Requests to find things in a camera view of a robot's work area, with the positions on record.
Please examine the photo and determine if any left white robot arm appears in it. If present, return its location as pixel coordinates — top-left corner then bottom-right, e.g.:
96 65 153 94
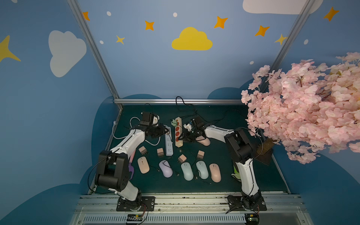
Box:
94 112 168 202

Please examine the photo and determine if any purple wireless mouse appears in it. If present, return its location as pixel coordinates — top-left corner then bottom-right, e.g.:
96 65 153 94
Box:
159 160 173 178

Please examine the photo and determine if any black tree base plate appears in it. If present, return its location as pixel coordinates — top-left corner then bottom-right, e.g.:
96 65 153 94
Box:
254 138 275 166

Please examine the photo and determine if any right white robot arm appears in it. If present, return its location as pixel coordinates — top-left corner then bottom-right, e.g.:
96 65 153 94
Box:
179 117 261 198

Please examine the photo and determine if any white power strip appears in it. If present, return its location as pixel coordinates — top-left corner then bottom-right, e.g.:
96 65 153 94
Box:
165 125 173 157

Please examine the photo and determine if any pink charger adapter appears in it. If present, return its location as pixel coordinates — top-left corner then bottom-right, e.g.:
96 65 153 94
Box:
197 150 205 159
138 146 148 155
178 154 187 164
157 148 165 157

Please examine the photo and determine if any black power strip cable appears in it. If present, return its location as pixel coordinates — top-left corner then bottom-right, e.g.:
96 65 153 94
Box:
175 96 245 126

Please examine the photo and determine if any cream red power strip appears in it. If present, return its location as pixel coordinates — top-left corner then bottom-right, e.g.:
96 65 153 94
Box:
175 117 183 148

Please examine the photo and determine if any black green work glove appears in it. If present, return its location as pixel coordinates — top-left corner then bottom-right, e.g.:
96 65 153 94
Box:
231 167 242 182

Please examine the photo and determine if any light green wireless mouse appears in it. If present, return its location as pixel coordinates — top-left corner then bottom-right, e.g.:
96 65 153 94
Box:
181 162 194 181

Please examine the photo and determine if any purple pink garden fork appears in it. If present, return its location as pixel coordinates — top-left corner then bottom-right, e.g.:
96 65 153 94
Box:
128 151 136 180

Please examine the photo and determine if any pink cherry blossom tree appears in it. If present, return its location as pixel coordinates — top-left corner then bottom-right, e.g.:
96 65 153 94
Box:
241 52 360 164

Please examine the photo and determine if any beige pink wireless mouse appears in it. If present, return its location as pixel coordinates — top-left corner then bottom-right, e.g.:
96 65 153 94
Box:
137 157 150 174

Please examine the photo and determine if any green charger adapter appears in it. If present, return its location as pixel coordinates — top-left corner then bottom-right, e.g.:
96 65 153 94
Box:
171 120 178 127

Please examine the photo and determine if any aluminium frame rail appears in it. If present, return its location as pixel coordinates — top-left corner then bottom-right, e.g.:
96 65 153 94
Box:
114 97 242 105

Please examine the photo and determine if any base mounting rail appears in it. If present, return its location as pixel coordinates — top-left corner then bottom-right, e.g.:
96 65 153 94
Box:
70 192 313 225

